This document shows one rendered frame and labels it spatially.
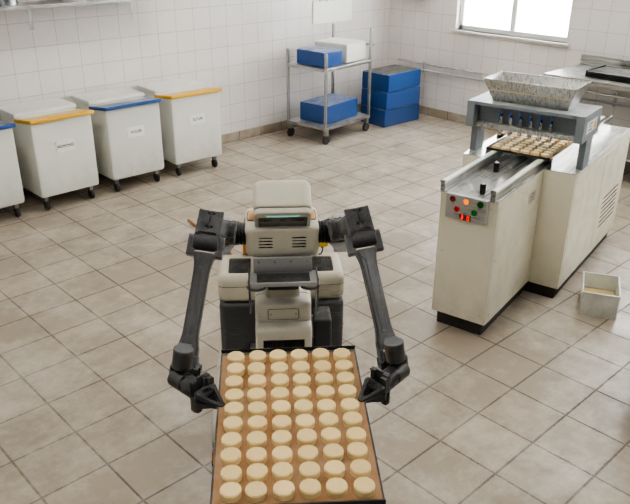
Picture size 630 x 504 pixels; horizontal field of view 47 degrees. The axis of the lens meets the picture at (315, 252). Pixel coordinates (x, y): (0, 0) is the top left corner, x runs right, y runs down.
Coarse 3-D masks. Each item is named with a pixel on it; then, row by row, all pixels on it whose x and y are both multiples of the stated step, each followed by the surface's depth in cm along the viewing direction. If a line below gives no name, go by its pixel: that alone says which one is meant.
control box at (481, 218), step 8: (448, 192) 392; (448, 200) 392; (456, 200) 390; (472, 200) 384; (480, 200) 381; (488, 200) 381; (448, 208) 394; (464, 208) 388; (472, 208) 386; (480, 208) 383; (488, 208) 382; (448, 216) 396; (456, 216) 393; (464, 216) 390; (472, 216) 387; (480, 216) 384; (480, 224) 386
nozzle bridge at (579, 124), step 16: (480, 96) 452; (480, 112) 450; (496, 112) 444; (512, 112) 438; (528, 112) 424; (544, 112) 418; (560, 112) 415; (576, 112) 416; (592, 112) 416; (480, 128) 461; (496, 128) 442; (512, 128) 436; (544, 128) 430; (560, 128) 424; (576, 128) 411; (592, 128) 423; (480, 144) 468
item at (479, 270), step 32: (480, 192) 389; (512, 192) 393; (448, 224) 401; (512, 224) 406; (448, 256) 408; (480, 256) 396; (512, 256) 421; (448, 288) 416; (480, 288) 403; (512, 288) 437; (448, 320) 427; (480, 320) 410
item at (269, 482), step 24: (288, 360) 212; (312, 360) 212; (312, 384) 202; (336, 384) 202; (336, 408) 193; (360, 408) 193; (240, 432) 185; (264, 432) 185; (216, 456) 177; (216, 480) 170
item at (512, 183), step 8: (600, 120) 515; (536, 160) 425; (544, 160) 429; (528, 168) 411; (536, 168) 420; (520, 176) 400; (528, 176) 412; (504, 184) 386; (512, 184) 392; (520, 184) 403; (496, 192) 374; (504, 192) 385; (496, 200) 378
